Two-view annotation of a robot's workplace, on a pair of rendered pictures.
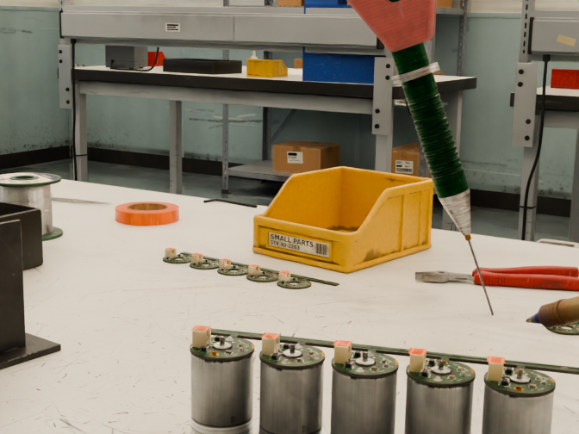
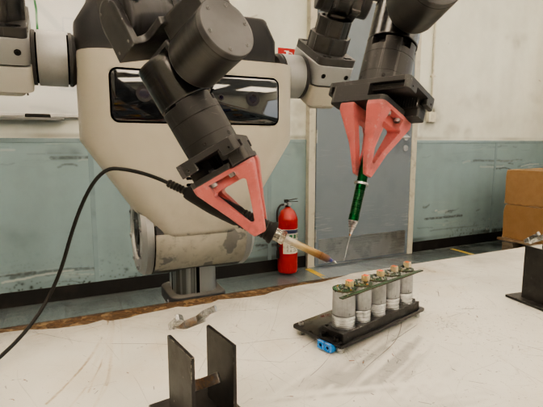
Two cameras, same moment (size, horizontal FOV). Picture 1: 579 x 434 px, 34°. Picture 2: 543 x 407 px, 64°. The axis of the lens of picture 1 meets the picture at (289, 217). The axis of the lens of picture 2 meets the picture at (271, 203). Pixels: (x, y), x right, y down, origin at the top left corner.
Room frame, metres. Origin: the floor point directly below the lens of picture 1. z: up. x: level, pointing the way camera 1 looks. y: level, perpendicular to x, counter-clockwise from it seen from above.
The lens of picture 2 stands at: (0.51, -0.50, 0.96)
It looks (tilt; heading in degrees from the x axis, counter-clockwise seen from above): 8 degrees down; 124
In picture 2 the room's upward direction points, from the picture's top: straight up
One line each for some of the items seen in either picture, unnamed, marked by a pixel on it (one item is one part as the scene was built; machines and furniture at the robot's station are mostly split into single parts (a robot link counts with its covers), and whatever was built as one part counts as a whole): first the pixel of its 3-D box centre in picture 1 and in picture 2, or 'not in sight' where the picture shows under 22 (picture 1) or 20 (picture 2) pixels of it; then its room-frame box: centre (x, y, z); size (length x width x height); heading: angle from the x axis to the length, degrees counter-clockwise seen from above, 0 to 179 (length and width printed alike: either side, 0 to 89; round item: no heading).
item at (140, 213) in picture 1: (146, 213); not in sight; (0.88, 0.13, 0.76); 0.06 x 0.06 x 0.01
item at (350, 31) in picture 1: (208, 30); not in sight; (3.26, 0.28, 0.90); 1.30 x 0.06 x 0.12; 59
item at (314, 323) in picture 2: not in sight; (361, 320); (0.32, -0.02, 0.76); 0.16 x 0.07 x 0.01; 75
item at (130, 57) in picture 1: (127, 55); not in sight; (3.63, 0.62, 0.80); 0.15 x 0.12 x 0.10; 169
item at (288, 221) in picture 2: not in sight; (288, 235); (-1.16, 2.20, 0.29); 0.16 x 0.15 x 0.55; 59
